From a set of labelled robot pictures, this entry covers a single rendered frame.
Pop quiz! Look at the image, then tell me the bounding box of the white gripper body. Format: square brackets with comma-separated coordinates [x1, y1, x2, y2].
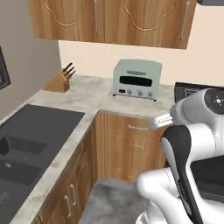
[147, 113, 174, 131]

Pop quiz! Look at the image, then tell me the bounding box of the black hob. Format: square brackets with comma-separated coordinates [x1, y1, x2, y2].
[173, 81, 224, 103]

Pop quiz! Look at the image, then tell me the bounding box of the wooden base cupboard door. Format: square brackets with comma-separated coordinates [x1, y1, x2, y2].
[37, 180, 74, 224]
[106, 113, 168, 184]
[69, 125, 98, 217]

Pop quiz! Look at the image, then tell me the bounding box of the pale green toaster oven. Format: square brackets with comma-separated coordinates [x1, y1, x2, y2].
[111, 59, 164, 102]

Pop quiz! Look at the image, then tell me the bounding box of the black oven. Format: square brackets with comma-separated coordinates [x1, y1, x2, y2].
[163, 153, 224, 205]

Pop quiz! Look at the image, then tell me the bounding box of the wooden knife block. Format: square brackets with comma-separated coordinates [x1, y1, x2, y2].
[42, 70, 72, 94]

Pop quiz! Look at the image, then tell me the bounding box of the grey range hood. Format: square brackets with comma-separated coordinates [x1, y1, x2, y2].
[196, 0, 224, 7]

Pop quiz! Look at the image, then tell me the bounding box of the black sink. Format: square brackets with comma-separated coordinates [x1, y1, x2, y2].
[0, 103, 86, 224]

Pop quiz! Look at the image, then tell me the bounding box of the silver base cupboard handle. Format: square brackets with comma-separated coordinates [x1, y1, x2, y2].
[63, 194, 73, 219]
[69, 183, 79, 207]
[128, 123, 150, 131]

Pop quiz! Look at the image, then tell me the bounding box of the black knife handle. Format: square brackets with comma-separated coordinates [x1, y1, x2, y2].
[61, 61, 74, 74]
[64, 66, 76, 77]
[66, 69, 77, 81]

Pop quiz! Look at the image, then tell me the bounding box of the wooden wall cupboard door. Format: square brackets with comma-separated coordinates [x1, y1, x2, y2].
[28, 0, 105, 44]
[103, 0, 198, 50]

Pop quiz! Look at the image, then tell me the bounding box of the silver wall cupboard handle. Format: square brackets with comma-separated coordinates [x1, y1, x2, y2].
[178, 0, 191, 41]
[93, 0, 101, 36]

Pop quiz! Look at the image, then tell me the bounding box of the dark window frame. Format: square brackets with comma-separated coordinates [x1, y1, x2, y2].
[0, 45, 12, 91]

